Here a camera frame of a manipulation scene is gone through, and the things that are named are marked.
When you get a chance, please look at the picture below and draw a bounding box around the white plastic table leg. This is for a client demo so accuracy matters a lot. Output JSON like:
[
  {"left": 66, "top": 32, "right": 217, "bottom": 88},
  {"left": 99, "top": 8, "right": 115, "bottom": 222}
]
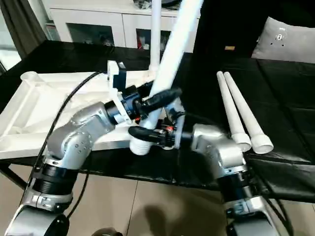
[
  {"left": 128, "top": 0, "right": 205, "bottom": 156},
  {"left": 149, "top": 0, "right": 163, "bottom": 80},
  {"left": 216, "top": 70, "right": 252, "bottom": 151},
  {"left": 222, "top": 71, "right": 275, "bottom": 155}
]

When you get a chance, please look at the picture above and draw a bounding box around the black furniture with gold label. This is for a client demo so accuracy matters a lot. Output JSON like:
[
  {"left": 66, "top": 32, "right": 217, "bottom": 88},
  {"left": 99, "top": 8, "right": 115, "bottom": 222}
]
[{"left": 193, "top": 0, "right": 315, "bottom": 61}]

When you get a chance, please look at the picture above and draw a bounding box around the white plastic table top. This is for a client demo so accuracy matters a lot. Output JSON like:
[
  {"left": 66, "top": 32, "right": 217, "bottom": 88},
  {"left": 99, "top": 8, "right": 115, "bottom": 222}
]
[{"left": 0, "top": 69, "right": 162, "bottom": 161}]

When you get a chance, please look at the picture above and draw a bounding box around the grey cushion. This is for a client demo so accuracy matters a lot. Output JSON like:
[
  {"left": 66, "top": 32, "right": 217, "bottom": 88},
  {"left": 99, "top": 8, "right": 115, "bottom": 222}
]
[{"left": 250, "top": 16, "right": 315, "bottom": 62}]

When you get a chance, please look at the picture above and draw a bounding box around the black left wrist camera cable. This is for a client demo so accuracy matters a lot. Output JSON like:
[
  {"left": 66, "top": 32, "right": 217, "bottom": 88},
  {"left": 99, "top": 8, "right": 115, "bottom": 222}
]
[{"left": 23, "top": 70, "right": 108, "bottom": 197}]

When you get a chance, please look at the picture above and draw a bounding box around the grey-brown curtain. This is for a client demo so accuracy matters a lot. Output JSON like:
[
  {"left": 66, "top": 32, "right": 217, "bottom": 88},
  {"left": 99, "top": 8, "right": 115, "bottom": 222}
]
[{"left": 0, "top": 0, "right": 48, "bottom": 61}]

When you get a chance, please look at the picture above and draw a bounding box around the dark clutter pile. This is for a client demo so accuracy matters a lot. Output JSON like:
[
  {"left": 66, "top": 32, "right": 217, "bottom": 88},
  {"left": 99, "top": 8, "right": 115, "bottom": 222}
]
[{"left": 134, "top": 0, "right": 155, "bottom": 10}]

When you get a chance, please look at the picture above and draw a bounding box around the white sideboard with glass doors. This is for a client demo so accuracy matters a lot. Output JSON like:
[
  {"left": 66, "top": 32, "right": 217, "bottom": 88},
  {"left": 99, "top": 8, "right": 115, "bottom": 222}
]
[{"left": 48, "top": 0, "right": 202, "bottom": 54}]

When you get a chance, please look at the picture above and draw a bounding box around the black metal support rod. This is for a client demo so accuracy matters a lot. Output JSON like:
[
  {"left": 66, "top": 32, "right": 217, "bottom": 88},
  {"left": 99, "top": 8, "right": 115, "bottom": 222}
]
[{"left": 0, "top": 163, "right": 29, "bottom": 191}]

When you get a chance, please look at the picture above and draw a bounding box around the black work mat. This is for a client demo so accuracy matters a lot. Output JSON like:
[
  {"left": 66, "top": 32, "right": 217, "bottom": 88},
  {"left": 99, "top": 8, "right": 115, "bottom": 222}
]
[{"left": 0, "top": 40, "right": 315, "bottom": 205}]

